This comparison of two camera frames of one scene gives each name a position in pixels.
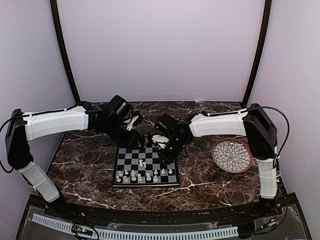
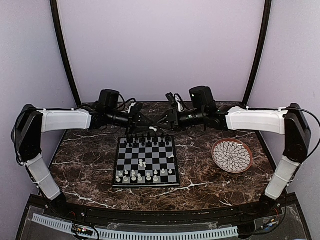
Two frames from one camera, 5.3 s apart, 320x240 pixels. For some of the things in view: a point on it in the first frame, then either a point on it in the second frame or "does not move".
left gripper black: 131,141 to 134,120
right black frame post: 267,12 does not move
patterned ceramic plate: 232,155 does not move
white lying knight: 141,164 does not move
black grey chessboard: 142,167 does not move
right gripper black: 168,158 to 174,120
